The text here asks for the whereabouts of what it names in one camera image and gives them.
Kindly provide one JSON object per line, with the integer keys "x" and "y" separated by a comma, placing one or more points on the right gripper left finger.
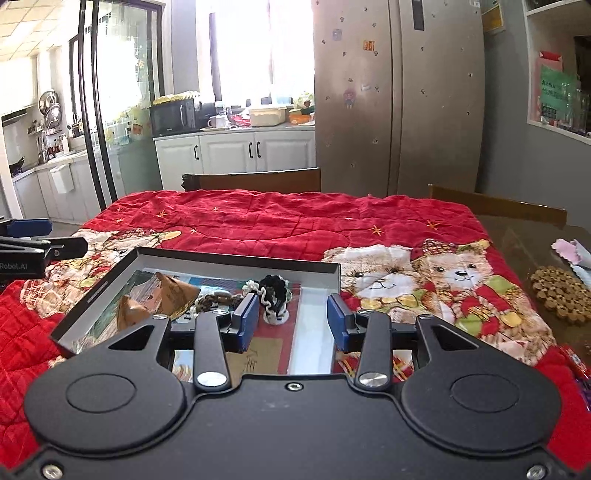
{"x": 211, "y": 335}

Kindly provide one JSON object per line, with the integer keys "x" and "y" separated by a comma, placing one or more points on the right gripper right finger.
{"x": 375, "y": 336}

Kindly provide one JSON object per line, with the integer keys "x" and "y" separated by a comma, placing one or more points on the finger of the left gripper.
{"x": 20, "y": 228}
{"x": 28, "y": 259}

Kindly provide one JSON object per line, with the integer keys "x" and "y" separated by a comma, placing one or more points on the brown white-trimmed scrunchie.
{"x": 220, "y": 301}

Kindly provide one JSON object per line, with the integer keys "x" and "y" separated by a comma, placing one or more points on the brown paper pyramid packet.
{"x": 160, "y": 294}

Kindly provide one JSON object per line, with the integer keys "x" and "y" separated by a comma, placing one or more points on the black white-trimmed scrunchie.
{"x": 274, "y": 295}

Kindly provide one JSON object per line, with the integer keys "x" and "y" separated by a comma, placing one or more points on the colourful printed box liner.
{"x": 269, "y": 350}

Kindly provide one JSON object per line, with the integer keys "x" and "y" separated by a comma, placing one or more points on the black shallow cardboard box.
{"x": 302, "y": 345}

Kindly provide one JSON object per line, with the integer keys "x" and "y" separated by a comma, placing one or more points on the red quilted teddy blanket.
{"x": 290, "y": 226}

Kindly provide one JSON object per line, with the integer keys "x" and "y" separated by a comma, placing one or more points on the white kitchen cabinet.
{"x": 239, "y": 150}

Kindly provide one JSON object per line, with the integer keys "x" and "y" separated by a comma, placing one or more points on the black microwave oven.
{"x": 174, "y": 117}

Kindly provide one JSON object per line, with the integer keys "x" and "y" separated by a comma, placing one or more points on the brown beaded trivet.
{"x": 562, "y": 293}

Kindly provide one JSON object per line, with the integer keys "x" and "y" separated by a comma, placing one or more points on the stainless steel refrigerator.
{"x": 399, "y": 95}

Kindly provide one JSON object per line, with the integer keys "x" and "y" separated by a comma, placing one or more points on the white wall shelf unit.
{"x": 557, "y": 103}

